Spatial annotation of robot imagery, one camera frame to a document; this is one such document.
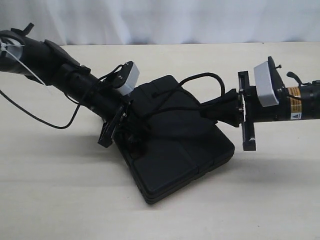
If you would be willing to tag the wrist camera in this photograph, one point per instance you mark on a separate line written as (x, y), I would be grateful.
(268, 82)
(126, 78)

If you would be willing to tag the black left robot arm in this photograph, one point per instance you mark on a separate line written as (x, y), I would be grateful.
(47, 63)

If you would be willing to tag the black plastic tool case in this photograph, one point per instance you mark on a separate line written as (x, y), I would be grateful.
(180, 148)

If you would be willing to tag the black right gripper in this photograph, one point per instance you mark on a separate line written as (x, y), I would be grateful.
(234, 108)

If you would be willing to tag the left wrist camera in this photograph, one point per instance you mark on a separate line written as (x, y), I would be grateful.
(126, 78)

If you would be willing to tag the white backdrop curtain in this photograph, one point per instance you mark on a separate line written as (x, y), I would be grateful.
(126, 22)

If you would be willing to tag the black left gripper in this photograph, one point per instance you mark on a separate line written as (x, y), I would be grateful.
(111, 104)

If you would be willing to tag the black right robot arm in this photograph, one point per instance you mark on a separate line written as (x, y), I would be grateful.
(301, 102)

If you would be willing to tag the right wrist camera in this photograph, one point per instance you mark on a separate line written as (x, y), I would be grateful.
(268, 82)

